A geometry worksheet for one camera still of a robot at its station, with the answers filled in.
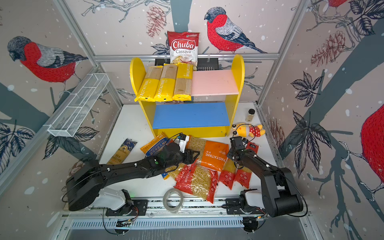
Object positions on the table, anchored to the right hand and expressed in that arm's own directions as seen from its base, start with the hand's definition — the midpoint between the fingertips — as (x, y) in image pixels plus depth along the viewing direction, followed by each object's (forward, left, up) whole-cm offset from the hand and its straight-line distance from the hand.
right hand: (232, 156), depth 91 cm
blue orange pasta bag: (+4, +49, +6) cm, 49 cm away
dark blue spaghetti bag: (-2, +68, +4) cm, 69 cm away
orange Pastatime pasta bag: (-2, +13, +4) cm, 13 cm away
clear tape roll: (-30, +33, +5) cm, 45 cm away
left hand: (-6, +21, +15) cm, 27 cm away
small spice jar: (+29, -15, +7) cm, 33 cm away
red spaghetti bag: (-12, +4, +3) cm, 13 cm away
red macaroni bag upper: (-14, +28, +6) cm, 32 cm away
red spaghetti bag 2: (-12, -5, +2) cm, 13 cm away
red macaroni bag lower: (-16, +23, +5) cm, 28 cm away
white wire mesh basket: (-1, +84, +33) cm, 91 cm away
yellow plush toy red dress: (+15, -8, +8) cm, 19 cm away
